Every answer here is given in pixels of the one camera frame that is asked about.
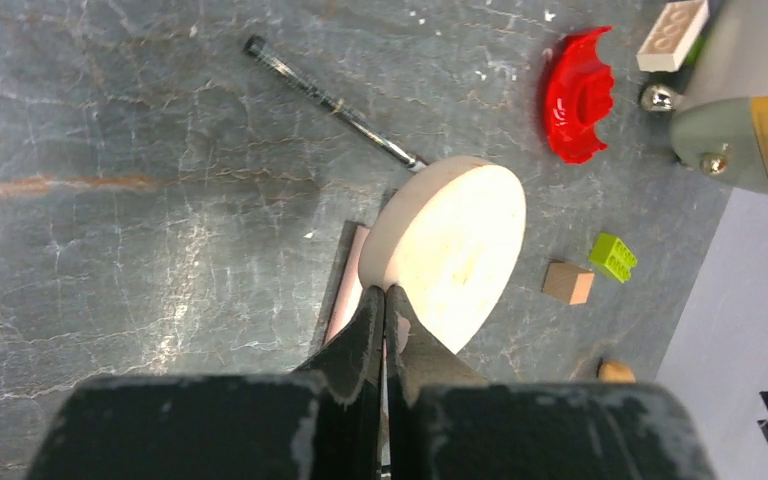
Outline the black eyeliner pencil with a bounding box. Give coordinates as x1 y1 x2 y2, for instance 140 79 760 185
243 35 428 173

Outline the green lego brick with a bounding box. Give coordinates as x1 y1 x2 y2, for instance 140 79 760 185
588 232 638 283

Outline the orange makeup sponge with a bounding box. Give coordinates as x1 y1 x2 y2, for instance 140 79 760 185
597 359 637 383

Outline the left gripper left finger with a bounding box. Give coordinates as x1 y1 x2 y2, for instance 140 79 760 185
28 287 385 479

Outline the small wooden cube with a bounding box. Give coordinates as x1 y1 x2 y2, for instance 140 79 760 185
542 261 595 305

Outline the round drawer organizer box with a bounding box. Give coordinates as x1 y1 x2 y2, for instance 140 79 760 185
639 1 768 195

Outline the white lego brick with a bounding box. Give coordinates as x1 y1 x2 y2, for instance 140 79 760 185
636 0 710 73

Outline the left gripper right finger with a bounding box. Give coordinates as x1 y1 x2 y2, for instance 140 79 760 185
385 286 715 479

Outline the round pink powder compact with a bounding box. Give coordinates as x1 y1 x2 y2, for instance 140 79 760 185
358 156 526 353

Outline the red plastic arch toy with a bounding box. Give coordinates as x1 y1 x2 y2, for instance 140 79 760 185
542 26 615 164

